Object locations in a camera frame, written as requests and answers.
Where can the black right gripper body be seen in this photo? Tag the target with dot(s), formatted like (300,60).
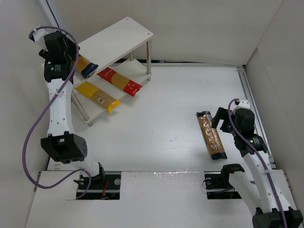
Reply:
(224,121)

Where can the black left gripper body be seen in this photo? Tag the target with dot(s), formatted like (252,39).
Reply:
(71,52)

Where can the navy label spaghetti bag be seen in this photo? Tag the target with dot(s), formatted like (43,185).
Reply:
(85,67)

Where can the clear navy-end spaghetti bag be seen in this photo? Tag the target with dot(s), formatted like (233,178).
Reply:
(211,136)

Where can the yellow spaghetti bag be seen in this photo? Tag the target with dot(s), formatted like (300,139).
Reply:
(98,96)

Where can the red spaghetti bag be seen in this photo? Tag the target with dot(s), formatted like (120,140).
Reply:
(123,83)

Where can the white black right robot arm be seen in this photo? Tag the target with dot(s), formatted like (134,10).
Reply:
(264,198)

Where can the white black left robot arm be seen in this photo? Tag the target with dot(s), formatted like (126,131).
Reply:
(61,142)

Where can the white two-tier shelf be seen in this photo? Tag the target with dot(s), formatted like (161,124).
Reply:
(105,48)

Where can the aluminium frame rail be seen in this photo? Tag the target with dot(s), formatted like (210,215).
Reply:
(258,124)

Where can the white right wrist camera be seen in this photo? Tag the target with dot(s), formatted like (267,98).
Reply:
(241,104)

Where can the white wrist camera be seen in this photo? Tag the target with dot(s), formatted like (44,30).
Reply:
(241,104)
(38,36)

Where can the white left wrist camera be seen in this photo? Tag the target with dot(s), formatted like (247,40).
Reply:
(38,36)

